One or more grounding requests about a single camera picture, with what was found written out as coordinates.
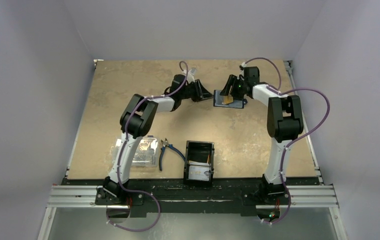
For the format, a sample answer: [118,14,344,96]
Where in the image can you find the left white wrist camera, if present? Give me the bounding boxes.
[182,67,197,83]

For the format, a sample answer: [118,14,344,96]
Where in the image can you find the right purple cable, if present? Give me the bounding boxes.
[240,57,331,226]

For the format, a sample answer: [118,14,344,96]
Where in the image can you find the blue handled pliers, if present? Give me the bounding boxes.
[158,138,187,172]

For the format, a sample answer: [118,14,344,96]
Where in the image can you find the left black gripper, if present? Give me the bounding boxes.
[180,80,214,103]

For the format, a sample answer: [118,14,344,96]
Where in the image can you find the black aluminium mounting rail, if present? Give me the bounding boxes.
[47,177,338,218]

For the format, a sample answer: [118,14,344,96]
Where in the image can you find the white card stack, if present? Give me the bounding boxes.
[187,161,211,182]

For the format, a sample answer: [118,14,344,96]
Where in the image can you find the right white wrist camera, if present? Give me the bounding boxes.
[239,61,247,77]

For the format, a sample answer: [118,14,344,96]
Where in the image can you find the blue leather card holder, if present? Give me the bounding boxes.
[213,90,248,109]

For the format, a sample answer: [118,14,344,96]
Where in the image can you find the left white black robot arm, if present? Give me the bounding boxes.
[95,74,214,205]

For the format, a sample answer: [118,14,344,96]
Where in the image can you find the purple cable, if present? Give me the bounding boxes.
[105,60,190,233]
[240,57,331,226]

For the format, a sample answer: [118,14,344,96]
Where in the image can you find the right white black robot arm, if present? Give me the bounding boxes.
[214,65,304,205]

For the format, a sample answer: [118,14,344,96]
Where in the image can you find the black plastic card box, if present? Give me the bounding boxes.
[183,140,215,188]

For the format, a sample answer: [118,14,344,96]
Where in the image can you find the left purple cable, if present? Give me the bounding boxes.
[105,60,190,233]

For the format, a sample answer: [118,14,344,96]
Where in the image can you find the clear plastic parts box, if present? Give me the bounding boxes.
[111,134,160,168]

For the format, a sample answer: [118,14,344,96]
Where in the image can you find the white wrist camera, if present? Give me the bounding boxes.
[182,67,197,83]
[239,61,247,77]

